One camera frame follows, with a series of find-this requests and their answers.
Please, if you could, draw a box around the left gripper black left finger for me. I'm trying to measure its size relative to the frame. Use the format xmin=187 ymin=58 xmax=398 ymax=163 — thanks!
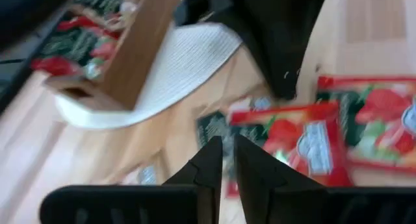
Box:
xmin=38 ymin=135 xmax=224 ymax=224

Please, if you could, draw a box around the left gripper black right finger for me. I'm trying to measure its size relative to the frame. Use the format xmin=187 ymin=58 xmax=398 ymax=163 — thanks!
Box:
xmin=233 ymin=134 xmax=416 ymax=224

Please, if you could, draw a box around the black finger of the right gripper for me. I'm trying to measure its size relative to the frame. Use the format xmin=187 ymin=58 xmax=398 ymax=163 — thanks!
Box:
xmin=243 ymin=0 xmax=330 ymax=101

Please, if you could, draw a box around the wooden tea organizer box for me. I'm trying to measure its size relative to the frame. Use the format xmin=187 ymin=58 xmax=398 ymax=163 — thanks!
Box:
xmin=43 ymin=0 xmax=183 ymax=112

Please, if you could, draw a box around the white round woven placemat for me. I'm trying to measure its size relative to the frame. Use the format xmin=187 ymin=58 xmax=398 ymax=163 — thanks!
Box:
xmin=54 ymin=21 xmax=244 ymax=131

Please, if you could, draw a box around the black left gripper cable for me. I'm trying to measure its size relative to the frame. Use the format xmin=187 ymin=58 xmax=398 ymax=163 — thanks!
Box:
xmin=0 ymin=0 xmax=74 ymax=51

